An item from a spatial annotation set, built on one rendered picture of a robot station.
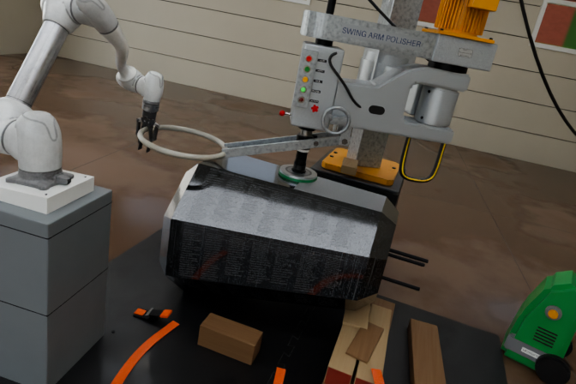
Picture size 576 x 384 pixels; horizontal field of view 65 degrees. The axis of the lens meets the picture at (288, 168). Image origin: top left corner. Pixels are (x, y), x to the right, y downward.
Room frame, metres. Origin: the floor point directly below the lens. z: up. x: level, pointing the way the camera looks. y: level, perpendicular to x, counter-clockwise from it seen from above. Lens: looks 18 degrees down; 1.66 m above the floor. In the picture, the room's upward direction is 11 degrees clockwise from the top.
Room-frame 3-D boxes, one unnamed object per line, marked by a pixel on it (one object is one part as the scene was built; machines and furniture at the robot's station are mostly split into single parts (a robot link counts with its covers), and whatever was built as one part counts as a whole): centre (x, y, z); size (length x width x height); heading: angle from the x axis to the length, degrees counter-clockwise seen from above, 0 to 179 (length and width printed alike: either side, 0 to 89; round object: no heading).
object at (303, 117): (2.41, -0.14, 1.32); 0.36 x 0.22 x 0.45; 94
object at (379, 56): (3.07, -0.51, 1.36); 0.35 x 0.35 x 0.41
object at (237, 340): (1.89, 0.13, 0.07); 0.30 x 0.12 x 0.12; 76
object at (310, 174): (2.40, -0.06, 0.85); 0.21 x 0.21 x 0.01
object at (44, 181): (1.66, 0.96, 0.89); 0.22 x 0.18 x 0.06; 81
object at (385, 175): (3.07, -0.51, 0.76); 0.49 x 0.49 x 0.05; 74
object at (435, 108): (2.45, -0.72, 1.35); 0.19 x 0.19 x 0.20
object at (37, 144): (1.67, 0.99, 1.03); 0.18 x 0.16 x 0.22; 72
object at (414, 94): (2.88, -0.57, 1.37); 0.74 x 0.34 x 0.25; 19
